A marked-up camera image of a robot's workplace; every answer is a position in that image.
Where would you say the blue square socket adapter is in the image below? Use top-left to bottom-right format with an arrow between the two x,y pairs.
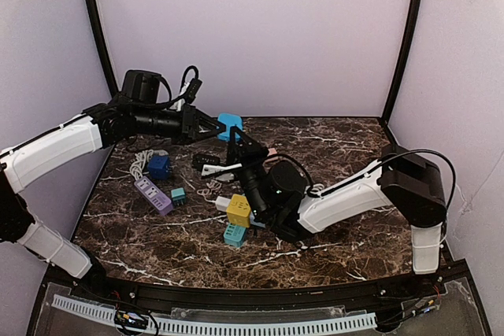
217,113 -> 243,142

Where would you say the white usb charger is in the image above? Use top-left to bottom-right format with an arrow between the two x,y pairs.
215,196 -> 231,212

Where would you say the yellow cube socket adapter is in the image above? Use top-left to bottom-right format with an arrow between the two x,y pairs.
226,194 -> 251,228

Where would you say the light blue charger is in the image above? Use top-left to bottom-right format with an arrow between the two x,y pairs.
250,220 -> 266,229

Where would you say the teal power strip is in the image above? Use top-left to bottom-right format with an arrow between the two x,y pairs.
223,223 -> 247,248

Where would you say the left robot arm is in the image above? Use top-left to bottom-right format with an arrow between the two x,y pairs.
1,69 -> 226,279

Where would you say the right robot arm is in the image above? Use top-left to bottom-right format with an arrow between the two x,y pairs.
227,126 -> 453,275

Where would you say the small teal plug adapter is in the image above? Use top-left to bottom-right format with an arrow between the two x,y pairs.
171,187 -> 187,207

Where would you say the dark blue cube adapter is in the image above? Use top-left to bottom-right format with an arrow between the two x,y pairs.
147,155 -> 172,180

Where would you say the purple power strip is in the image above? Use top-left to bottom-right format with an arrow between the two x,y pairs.
134,176 -> 174,216

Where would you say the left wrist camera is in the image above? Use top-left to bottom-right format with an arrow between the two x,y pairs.
169,65 -> 202,111

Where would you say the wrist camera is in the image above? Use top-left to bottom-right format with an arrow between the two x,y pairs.
169,65 -> 202,111
192,153 -> 242,183

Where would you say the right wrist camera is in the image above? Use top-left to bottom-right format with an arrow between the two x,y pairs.
192,153 -> 242,183

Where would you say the white purple-strip cord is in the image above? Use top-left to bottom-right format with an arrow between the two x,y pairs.
129,149 -> 169,179

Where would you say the white slotted cable duct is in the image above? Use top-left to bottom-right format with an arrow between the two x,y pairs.
50,294 -> 377,335

